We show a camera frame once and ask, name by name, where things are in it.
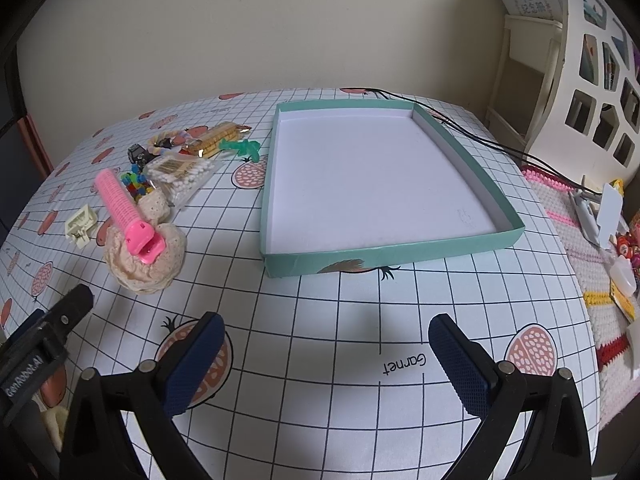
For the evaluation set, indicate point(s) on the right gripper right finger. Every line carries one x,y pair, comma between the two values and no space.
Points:
555,443

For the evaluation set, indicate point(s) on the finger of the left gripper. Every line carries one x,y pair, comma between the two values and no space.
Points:
36,350

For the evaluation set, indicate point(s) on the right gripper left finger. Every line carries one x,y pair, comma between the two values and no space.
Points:
96,443

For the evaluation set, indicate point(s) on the cream lace scrunchie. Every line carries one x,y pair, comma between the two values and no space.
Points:
159,262

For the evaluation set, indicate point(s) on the cream plastic hair claw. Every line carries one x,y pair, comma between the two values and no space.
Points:
79,226

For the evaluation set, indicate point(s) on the pink hair roller clip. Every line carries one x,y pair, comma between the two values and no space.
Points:
142,241

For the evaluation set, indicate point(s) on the colourful small bead clips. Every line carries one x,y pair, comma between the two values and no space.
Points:
137,185

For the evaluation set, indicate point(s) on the black toy car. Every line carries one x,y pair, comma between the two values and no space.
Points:
138,156

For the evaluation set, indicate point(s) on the cotton swab packet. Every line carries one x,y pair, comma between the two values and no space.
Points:
179,176

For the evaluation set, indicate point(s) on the wafer biscuit packet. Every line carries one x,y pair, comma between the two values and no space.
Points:
204,142

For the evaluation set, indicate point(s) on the pink white knitted mat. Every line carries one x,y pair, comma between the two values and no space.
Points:
618,386

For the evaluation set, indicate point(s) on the patterned grid tablecloth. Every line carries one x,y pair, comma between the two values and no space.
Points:
324,376

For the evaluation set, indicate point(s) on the white plastic clip tool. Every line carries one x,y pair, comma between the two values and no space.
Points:
586,218

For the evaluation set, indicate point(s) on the teal shallow cardboard tray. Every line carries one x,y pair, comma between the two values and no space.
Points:
370,183

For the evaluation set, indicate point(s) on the white wooden shelf unit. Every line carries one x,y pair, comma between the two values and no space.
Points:
567,89

